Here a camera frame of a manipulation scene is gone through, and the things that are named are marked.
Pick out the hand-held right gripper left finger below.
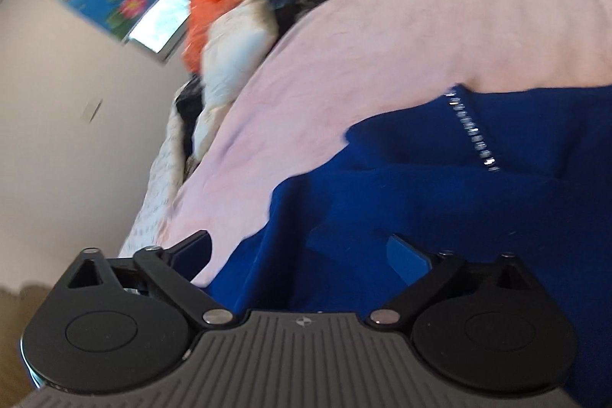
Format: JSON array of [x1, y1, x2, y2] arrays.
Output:
[[67, 229, 236, 327]]

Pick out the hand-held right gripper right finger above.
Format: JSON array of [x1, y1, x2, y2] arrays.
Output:
[[368, 234, 530, 329]]

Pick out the dark blue small garment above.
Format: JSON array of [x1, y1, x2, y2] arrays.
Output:
[[205, 84, 612, 408]]

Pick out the white patterned bedsheet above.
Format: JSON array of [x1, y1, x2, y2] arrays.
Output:
[[117, 102, 193, 258]]

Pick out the black garment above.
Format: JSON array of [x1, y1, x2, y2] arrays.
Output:
[[174, 75, 207, 156]]

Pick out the white puffer jacket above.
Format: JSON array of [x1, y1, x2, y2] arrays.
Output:
[[191, 0, 279, 160]]

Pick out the pink blanket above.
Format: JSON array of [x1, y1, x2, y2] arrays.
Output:
[[119, 0, 612, 289]]

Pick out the orange jacket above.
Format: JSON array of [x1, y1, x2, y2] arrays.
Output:
[[182, 0, 250, 75]]

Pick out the window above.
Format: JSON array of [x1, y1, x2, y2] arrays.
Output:
[[125, 0, 236, 62]]

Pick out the white wall switch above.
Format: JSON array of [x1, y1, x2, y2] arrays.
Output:
[[80, 99, 104, 123]]

